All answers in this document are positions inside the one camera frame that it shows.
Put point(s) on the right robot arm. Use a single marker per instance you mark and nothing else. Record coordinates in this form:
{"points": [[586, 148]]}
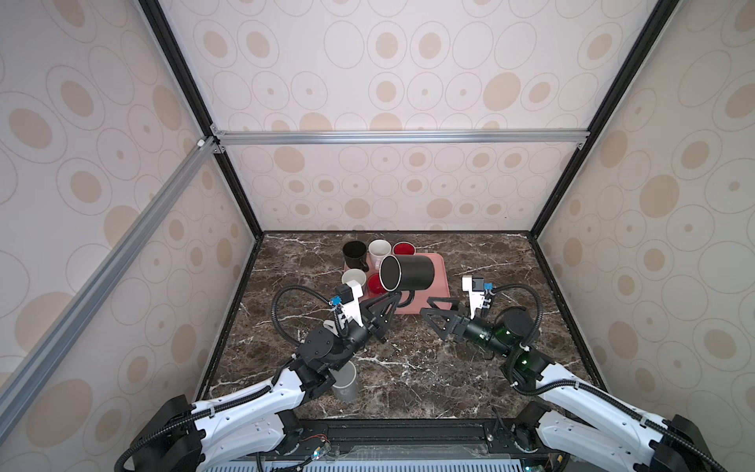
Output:
{"points": [[567, 413]]}

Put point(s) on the white mug front row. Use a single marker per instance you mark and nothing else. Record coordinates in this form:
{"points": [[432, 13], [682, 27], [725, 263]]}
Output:
{"points": [[403, 249]]}

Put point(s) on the pink mug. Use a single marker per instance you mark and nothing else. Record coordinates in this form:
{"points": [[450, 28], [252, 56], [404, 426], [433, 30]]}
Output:
{"points": [[378, 250]]}

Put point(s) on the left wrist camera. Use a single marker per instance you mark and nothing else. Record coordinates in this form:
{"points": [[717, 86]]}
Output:
{"points": [[346, 304]]}

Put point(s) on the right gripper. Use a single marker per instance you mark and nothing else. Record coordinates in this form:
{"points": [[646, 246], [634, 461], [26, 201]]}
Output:
{"points": [[458, 324]]}

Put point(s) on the horizontal aluminium bar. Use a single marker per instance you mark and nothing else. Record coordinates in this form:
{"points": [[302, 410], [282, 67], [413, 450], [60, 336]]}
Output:
{"points": [[223, 138]]}

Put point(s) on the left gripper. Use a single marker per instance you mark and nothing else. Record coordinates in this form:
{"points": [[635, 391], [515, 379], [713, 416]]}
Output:
{"points": [[373, 320]]}

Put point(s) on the grey mug white interior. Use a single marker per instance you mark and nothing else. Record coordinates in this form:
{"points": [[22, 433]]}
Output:
{"points": [[355, 275]]}

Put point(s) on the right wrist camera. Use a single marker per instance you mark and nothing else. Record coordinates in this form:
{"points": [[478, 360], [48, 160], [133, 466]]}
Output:
{"points": [[481, 295]]}

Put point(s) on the diagonal aluminium bar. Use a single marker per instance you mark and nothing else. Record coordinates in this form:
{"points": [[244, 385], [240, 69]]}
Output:
{"points": [[36, 370]]}

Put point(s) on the black mug white rim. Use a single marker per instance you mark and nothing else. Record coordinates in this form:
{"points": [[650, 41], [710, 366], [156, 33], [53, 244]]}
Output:
{"points": [[406, 273]]}

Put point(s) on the dark grey mug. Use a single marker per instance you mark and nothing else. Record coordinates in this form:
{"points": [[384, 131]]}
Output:
{"points": [[346, 385]]}

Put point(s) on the red mug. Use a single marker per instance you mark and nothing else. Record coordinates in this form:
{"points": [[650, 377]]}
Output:
{"points": [[375, 287]]}

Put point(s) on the black mug white base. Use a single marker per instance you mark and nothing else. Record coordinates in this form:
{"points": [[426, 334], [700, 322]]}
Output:
{"points": [[355, 255]]}

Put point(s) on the pink rectangular tray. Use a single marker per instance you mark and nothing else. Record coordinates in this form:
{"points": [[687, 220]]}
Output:
{"points": [[439, 288]]}

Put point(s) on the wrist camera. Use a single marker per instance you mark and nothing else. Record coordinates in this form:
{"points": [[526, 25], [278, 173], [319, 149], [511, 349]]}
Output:
{"points": [[481, 295], [346, 304]]}

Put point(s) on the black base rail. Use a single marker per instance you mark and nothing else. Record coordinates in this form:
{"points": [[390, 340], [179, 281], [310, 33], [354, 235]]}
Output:
{"points": [[405, 445]]}

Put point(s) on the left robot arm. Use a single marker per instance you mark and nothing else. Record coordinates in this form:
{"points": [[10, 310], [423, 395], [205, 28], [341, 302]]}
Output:
{"points": [[186, 436]]}

